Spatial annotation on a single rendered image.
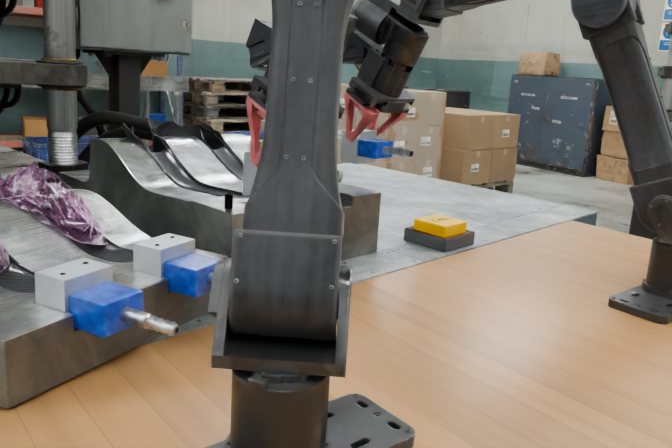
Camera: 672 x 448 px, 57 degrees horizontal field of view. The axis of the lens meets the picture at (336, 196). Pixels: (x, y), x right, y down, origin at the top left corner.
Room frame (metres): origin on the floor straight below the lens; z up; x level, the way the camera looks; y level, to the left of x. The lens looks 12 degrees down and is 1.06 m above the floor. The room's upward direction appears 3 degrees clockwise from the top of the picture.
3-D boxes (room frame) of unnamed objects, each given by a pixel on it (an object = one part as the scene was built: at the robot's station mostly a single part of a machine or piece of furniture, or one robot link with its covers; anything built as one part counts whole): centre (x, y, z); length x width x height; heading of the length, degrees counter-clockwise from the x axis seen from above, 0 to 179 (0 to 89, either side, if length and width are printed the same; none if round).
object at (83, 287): (0.48, 0.17, 0.86); 0.13 x 0.05 x 0.05; 63
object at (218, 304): (0.38, 0.03, 0.90); 0.09 x 0.06 x 0.06; 89
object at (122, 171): (0.96, 0.20, 0.87); 0.50 x 0.26 x 0.14; 46
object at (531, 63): (7.91, -2.42, 1.26); 0.42 x 0.33 x 0.29; 35
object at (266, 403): (0.37, 0.03, 0.84); 0.20 x 0.07 x 0.08; 130
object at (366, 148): (1.02, -0.07, 0.93); 0.13 x 0.05 x 0.05; 46
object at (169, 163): (0.94, 0.20, 0.92); 0.35 x 0.16 x 0.09; 46
